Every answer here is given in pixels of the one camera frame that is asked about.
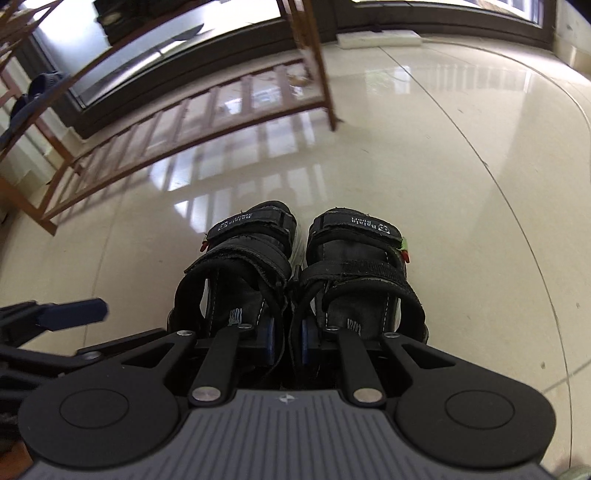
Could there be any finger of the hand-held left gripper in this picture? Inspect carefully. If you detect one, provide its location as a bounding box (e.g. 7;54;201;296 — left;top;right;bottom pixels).
0;298;109;344
0;329;169;377

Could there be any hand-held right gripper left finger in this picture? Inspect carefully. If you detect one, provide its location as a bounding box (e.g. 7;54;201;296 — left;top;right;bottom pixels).
121;320;278;406

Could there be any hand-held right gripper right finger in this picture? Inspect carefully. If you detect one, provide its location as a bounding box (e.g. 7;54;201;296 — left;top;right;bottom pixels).
300;320;446;407

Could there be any black sandal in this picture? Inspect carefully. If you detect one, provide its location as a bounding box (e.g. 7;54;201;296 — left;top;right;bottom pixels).
288;208;430;370
167;200;301;370

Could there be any navy blue slipper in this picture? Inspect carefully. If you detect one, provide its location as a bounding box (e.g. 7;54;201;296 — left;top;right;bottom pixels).
9;92;38;123
28;73;70;100

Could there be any wooden shoe rack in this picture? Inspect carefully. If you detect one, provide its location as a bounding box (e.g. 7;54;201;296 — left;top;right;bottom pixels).
0;0;345;236

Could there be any white power strip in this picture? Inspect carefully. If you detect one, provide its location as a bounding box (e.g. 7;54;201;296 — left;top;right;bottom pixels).
336;30;423;48

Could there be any glass door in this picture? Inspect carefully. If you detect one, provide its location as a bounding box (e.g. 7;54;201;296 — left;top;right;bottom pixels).
28;0;559;139

